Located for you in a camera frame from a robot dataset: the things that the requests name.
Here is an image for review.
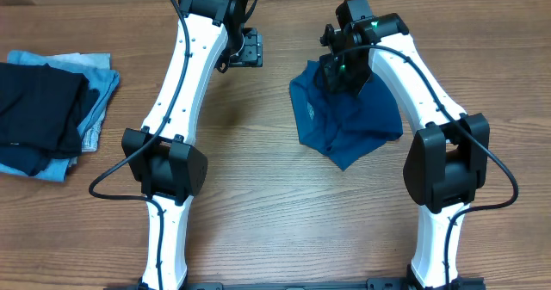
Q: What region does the blue polo shirt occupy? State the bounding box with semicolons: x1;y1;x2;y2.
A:
289;60;403;170

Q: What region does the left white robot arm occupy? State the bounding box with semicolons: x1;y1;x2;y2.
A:
122;0;263;289

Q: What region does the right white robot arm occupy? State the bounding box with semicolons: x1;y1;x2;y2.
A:
320;0;490;289

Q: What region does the black folded garment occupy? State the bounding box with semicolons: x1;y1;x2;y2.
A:
1;63;99;158

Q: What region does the light blue folded garment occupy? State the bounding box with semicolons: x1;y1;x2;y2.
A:
0;49;121;183

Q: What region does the dark navy folded garment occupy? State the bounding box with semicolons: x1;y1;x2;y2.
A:
1;84;99;176

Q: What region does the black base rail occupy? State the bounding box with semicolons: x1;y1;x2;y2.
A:
104;278;486;290

